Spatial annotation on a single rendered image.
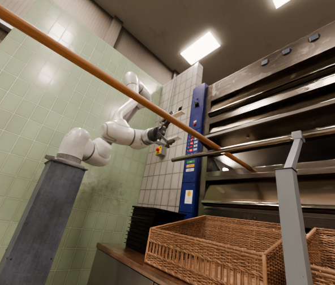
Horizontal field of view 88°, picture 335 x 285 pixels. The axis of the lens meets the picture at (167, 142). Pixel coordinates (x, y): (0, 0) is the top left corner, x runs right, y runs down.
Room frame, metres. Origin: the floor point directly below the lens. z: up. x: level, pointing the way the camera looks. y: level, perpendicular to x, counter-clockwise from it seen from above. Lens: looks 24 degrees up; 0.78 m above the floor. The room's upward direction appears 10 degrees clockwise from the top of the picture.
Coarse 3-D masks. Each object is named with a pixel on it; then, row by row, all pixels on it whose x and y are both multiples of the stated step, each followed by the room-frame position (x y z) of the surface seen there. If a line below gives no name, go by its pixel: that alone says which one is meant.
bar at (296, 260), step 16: (320, 128) 0.52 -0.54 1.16; (240, 144) 0.75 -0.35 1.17; (256, 144) 0.70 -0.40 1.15; (176, 160) 1.10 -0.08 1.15; (288, 160) 0.48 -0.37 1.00; (288, 176) 0.43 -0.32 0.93; (288, 192) 0.43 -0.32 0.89; (288, 208) 0.43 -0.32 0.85; (288, 224) 0.44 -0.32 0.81; (288, 240) 0.44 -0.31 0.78; (304, 240) 0.43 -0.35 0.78; (288, 256) 0.44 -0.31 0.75; (304, 256) 0.42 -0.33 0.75; (288, 272) 0.44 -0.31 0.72; (304, 272) 0.42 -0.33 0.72
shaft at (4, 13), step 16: (0, 16) 0.30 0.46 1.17; (16, 16) 0.30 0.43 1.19; (32, 32) 0.33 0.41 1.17; (64, 48) 0.38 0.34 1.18; (80, 64) 0.42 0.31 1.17; (112, 80) 0.47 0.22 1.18; (128, 96) 0.53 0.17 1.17; (160, 112) 0.61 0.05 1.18; (208, 144) 0.84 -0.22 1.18; (240, 160) 1.03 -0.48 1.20
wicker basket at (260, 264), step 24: (168, 240) 0.89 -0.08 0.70; (192, 240) 0.79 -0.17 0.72; (216, 240) 1.18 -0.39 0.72; (240, 240) 1.07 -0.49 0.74; (264, 240) 0.98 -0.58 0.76; (168, 264) 0.88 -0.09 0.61; (192, 264) 1.11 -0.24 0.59; (216, 264) 0.71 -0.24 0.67; (240, 264) 0.64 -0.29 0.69; (264, 264) 0.58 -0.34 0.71
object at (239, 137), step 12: (312, 108) 0.69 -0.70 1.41; (324, 108) 0.66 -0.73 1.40; (264, 120) 0.87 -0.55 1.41; (276, 120) 0.83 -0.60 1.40; (288, 120) 0.80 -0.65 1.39; (300, 120) 0.78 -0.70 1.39; (324, 120) 0.73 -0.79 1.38; (228, 132) 1.06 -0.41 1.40; (240, 132) 1.02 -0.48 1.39; (252, 132) 0.98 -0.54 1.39; (264, 132) 0.95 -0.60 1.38; (276, 132) 0.92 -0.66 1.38; (288, 132) 0.89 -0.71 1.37; (204, 144) 1.28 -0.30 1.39; (228, 144) 1.18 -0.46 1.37
